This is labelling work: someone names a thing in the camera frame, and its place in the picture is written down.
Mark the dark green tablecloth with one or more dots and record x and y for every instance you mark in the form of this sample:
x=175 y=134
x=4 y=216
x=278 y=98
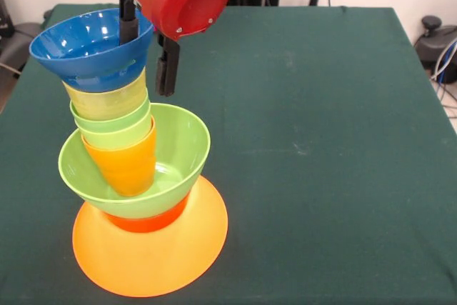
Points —
x=321 y=194

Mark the large orange bowl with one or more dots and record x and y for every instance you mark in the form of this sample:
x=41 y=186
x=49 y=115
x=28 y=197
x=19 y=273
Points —
x=150 y=265

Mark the orange cup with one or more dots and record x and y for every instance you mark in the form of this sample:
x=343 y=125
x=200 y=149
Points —
x=128 y=169

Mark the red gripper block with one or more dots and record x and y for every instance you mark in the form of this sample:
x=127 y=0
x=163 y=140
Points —
x=193 y=8

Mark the yellow cup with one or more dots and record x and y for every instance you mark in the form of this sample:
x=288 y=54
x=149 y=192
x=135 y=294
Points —
x=107 y=103

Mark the green bowl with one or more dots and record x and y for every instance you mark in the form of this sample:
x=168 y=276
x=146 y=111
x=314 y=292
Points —
x=185 y=162

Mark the red-orange bowl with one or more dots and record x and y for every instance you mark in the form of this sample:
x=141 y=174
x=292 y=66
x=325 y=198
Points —
x=150 y=221

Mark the green cup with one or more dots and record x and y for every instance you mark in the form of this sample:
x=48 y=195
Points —
x=110 y=124

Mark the lime cup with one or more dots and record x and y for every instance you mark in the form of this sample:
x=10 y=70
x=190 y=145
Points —
x=121 y=137

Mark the black equipment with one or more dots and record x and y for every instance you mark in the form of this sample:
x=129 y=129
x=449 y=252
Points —
x=4 y=12

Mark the blue bowl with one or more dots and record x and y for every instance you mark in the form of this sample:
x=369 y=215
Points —
x=78 y=65

